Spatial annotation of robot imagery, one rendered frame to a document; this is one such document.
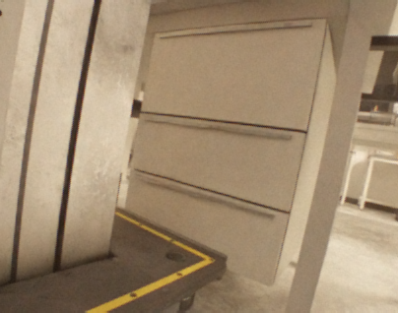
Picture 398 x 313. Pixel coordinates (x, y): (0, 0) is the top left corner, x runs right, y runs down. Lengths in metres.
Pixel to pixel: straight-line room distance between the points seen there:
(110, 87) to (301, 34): 0.45
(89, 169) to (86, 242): 0.11
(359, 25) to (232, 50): 0.28
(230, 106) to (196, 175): 0.20
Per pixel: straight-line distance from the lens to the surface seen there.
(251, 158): 0.62
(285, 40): 0.67
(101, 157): 0.39
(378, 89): 2.94
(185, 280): 0.41
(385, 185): 5.28
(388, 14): 0.80
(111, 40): 0.40
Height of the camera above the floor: 0.48
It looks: 4 degrees down
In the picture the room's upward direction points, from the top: 11 degrees clockwise
